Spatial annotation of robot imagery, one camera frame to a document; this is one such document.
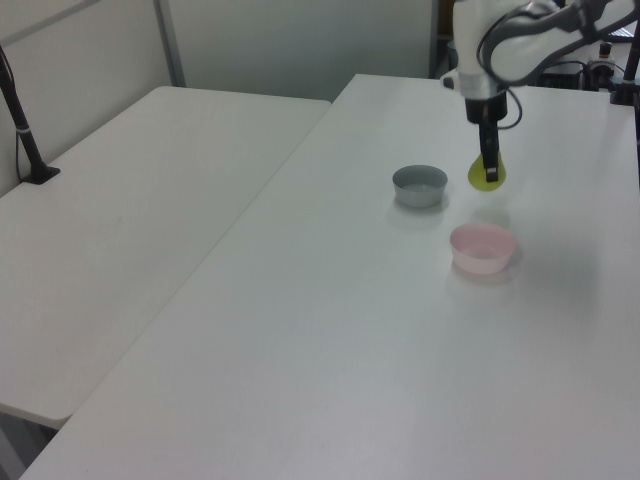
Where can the black lab device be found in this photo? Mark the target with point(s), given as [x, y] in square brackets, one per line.
[604, 65]

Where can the green pear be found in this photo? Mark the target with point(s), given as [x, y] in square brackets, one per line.
[477, 177]

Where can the grey bowl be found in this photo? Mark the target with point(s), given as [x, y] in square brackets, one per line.
[419, 192]

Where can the black pole with clamp base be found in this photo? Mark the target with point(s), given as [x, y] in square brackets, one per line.
[625, 90]

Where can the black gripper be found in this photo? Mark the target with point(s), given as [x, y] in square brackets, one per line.
[486, 107]

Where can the black camera pole with clamp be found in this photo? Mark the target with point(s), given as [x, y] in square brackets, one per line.
[25, 135]

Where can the pink bowl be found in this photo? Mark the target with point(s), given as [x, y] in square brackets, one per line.
[482, 255]

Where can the white side table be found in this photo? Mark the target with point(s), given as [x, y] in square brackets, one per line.
[115, 240]

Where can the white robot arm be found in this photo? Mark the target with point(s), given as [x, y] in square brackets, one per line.
[470, 40]

